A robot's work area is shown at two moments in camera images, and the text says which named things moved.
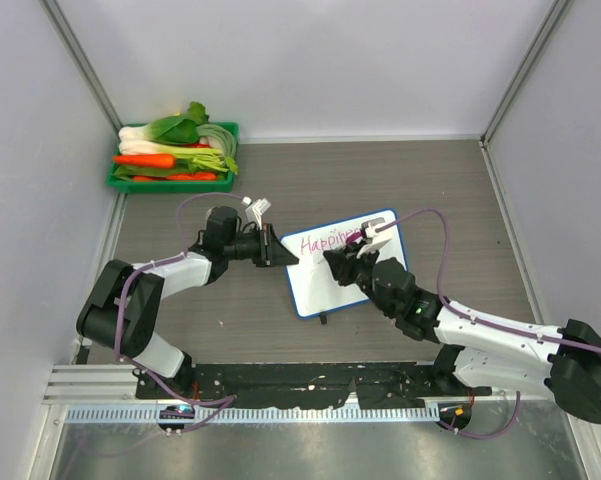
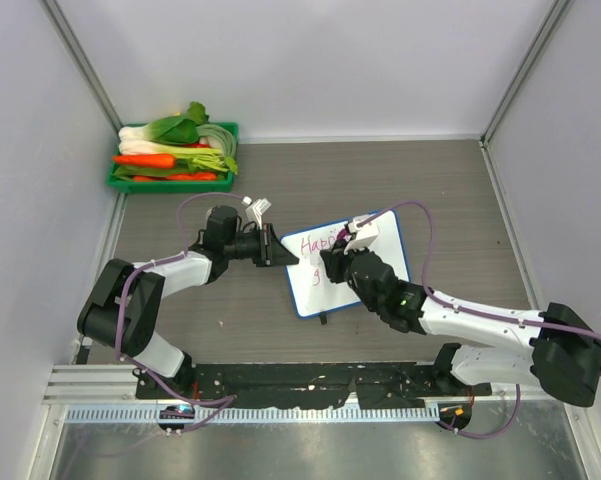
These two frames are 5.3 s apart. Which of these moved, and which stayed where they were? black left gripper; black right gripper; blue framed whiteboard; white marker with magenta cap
Moved: white marker with magenta cap
Stayed: black right gripper; black left gripper; blue framed whiteboard
